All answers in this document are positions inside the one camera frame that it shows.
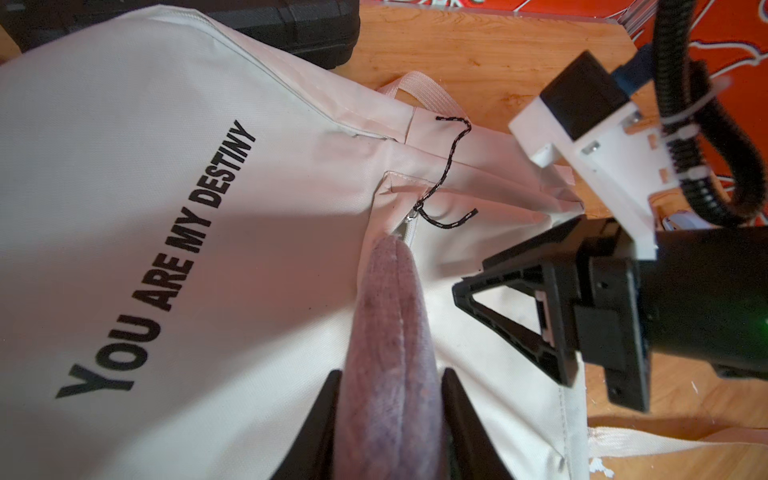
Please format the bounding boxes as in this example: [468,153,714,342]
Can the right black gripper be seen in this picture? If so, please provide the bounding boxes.
[452,215,650,413]

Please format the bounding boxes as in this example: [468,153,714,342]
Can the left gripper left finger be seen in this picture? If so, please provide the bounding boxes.
[271,370,342,480]

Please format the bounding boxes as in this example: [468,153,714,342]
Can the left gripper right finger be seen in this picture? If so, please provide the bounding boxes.
[441,368,513,480]

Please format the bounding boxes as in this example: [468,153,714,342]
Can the purple glasses case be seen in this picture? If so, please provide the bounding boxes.
[333,236,447,479]

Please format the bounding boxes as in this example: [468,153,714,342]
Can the white student backpack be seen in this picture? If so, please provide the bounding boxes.
[0,4,768,480]

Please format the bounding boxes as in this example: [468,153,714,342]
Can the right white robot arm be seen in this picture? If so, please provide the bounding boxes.
[452,1,767,412]

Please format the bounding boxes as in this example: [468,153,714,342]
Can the black plastic case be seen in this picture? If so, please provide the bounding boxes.
[1,0,360,70]

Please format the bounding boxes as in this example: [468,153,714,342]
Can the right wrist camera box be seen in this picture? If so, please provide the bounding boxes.
[509,51,696,263]

